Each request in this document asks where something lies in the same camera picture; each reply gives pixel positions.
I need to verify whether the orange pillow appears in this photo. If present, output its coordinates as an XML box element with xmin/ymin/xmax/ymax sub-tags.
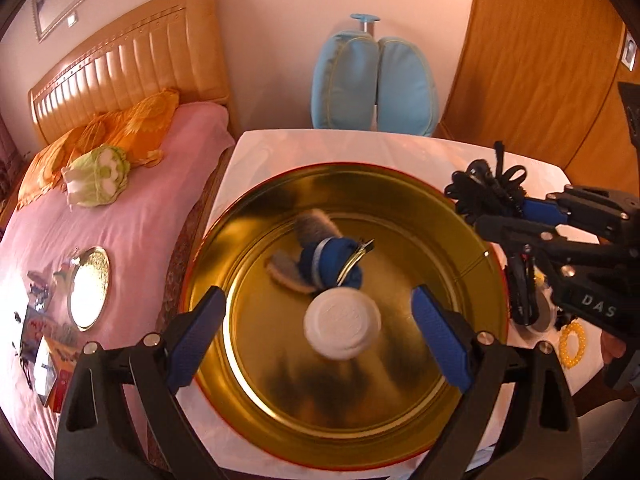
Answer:
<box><xmin>16</xmin><ymin>89</ymin><xmax>180</xmax><ymax>209</ymax></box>

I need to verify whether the light blue chair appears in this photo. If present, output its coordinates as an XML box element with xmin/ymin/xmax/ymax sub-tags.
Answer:
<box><xmin>310</xmin><ymin>13</ymin><xmax>439</xmax><ymax>136</ymax></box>

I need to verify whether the round gold tin box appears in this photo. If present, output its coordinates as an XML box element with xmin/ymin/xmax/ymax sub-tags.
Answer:
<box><xmin>180</xmin><ymin>162</ymin><xmax>509</xmax><ymax>470</ymax></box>

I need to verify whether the blue plush hair clip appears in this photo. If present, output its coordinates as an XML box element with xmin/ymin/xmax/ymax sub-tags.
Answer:
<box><xmin>265</xmin><ymin>209</ymin><xmax>375</xmax><ymax>296</ymax></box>

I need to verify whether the green cabbage plush toy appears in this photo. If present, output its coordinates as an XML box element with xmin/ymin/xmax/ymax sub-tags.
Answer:
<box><xmin>62</xmin><ymin>144</ymin><xmax>130</xmax><ymax>208</ymax></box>

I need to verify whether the wooden bed headboard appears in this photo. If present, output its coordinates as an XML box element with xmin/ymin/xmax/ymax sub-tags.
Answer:
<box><xmin>28</xmin><ymin>0</ymin><xmax>241</xmax><ymax>144</ymax></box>

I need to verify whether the gold tin lid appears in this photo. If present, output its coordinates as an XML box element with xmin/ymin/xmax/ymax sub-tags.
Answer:
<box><xmin>67</xmin><ymin>246</ymin><xmax>111</xmax><ymax>332</ymax></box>

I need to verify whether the black claw hair clip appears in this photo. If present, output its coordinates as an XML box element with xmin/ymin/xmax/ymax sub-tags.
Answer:
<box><xmin>444</xmin><ymin>141</ymin><xmax>539</xmax><ymax>326</ymax></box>

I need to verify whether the white round jar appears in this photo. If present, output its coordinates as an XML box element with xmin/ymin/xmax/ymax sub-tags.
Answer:
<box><xmin>304</xmin><ymin>287</ymin><xmax>382</xmax><ymax>361</ymax></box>

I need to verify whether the clear round compact case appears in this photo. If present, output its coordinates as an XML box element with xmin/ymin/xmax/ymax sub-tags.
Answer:
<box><xmin>524</xmin><ymin>281</ymin><xmax>558</xmax><ymax>335</ymax></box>

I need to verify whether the person's right hand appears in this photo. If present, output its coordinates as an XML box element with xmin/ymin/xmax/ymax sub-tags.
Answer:
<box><xmin>600</xmin><ymin>332</ymin><xmax>626</xmax><ymax>365</ymax></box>

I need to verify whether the wooden wardrobe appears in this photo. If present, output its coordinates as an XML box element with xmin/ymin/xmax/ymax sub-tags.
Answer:
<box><xmin>436</xmin><ymin>0</ymin><xmax>639</xmax><ymax>193</ymax></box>

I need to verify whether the pink bed sheet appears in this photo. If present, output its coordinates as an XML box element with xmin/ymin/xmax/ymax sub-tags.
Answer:
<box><xmin>1</xmin><ymin>102</ymin><xmax>234</xmax><ymax>474</ymax></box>

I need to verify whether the yellow bead bracelet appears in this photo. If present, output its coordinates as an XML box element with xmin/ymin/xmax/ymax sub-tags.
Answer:
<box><xmin>557</xmin><ymin>318</ymin><xmax>588</xmax><ymax>371</ymax></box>

